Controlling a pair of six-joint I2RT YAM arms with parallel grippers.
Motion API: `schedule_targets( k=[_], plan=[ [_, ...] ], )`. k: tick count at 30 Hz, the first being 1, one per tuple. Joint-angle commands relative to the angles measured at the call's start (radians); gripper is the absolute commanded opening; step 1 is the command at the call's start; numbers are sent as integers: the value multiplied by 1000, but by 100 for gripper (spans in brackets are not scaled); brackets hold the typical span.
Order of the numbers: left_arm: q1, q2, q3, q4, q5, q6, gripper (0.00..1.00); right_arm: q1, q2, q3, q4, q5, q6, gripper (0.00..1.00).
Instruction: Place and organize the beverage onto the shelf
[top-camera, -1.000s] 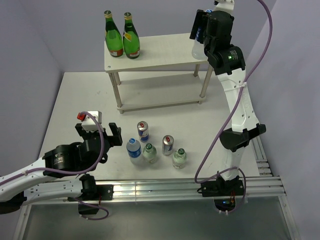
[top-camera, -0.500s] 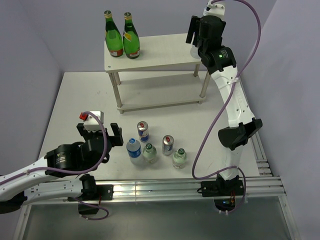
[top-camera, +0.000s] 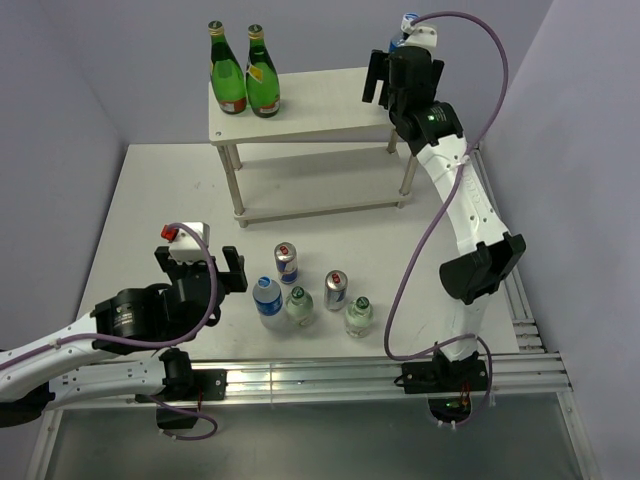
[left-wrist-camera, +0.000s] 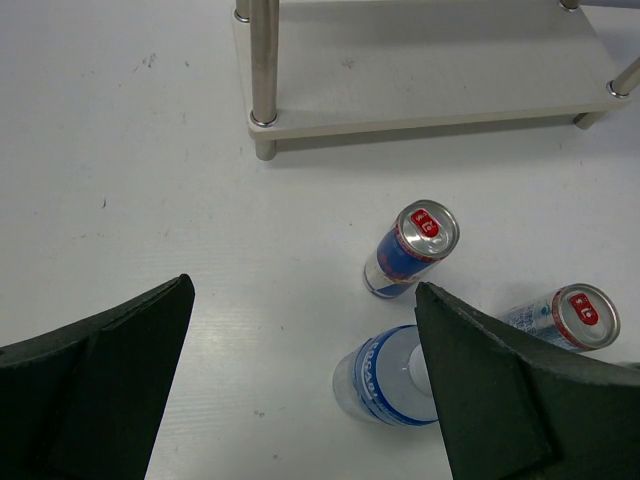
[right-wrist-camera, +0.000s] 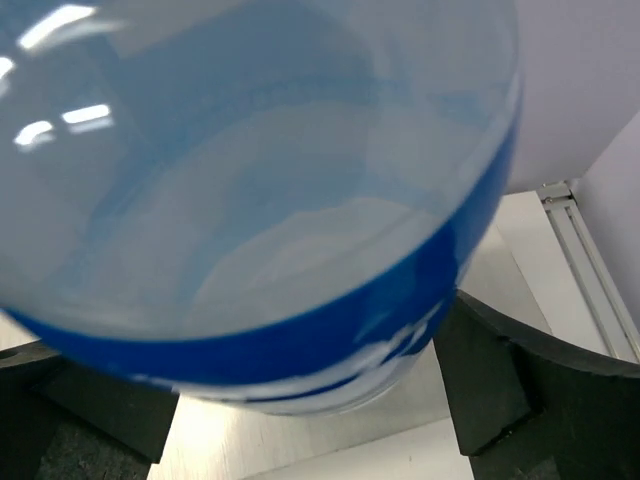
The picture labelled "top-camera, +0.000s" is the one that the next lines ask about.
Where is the small pocari sweat bottle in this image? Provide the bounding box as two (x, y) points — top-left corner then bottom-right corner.
(252, 276), (288, 331)

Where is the large pocari sweat bottle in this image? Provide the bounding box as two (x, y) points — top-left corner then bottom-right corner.
(388, 12), (419, 53)

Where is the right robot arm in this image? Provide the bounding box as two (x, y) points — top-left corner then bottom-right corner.
(362, 46), (526, 391)

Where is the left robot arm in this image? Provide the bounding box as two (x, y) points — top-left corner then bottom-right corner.
(1, 246), (248, 428)

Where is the white two-tier shelf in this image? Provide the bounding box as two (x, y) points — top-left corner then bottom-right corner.
(208, 67), (416, 228)

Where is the red bull can rear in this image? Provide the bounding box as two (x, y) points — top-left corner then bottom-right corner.
(274, 242), (298, 284)

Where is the red bull can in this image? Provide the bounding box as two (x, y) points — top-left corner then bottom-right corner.
(274, 242), (298, 284)
(324, 270), (348, 311)

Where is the clear chang bottle left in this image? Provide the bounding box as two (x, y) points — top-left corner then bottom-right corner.
(285, 286), (314, 327)

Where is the clear chang bottle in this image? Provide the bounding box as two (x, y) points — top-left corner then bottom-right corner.
(285, 286), (314, 327)
(345, 296), (374, 338)

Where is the red bull can front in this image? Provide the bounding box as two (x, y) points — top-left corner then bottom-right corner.
(324, 270), (348, 311)

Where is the green glass bottle right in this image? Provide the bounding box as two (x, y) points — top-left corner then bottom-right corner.
(246, 24), (280, 118)

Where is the green glass bottle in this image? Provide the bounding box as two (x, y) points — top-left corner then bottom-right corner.
(208, 20), (247, 115)
(246, 24), (280, 118)

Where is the clear chang bottle right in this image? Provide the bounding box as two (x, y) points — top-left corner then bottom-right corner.
(345, 296), (374, 338)

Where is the green glass bottle left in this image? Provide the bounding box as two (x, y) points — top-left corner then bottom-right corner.
(208, 20), (247, 115)

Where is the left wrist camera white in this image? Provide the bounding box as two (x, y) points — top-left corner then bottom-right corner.
(161, 222), (210, 264)

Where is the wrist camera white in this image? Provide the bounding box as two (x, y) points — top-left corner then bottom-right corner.
(161, 222), (210, 264)
(401, 24), (438, 53)

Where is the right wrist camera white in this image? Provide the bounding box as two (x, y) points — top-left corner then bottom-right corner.
(401, 24), (438, 53)

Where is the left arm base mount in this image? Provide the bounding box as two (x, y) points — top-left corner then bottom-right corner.
(134, 369), (227, 441)

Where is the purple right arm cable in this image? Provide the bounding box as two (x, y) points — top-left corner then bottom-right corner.
(384, 11), (510, 429)

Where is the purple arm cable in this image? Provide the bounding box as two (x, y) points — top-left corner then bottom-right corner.
(384, 11), (510, 429)
(0, 223), (221, 442)

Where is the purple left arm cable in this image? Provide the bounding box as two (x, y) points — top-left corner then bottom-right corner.
(0, 223), (221, 442)

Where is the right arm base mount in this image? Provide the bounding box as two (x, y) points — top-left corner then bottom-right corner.
(394, 358), (493, 429)

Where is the aluminium rail frame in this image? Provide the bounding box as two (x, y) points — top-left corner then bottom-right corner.
(31, 144), (600, 479)

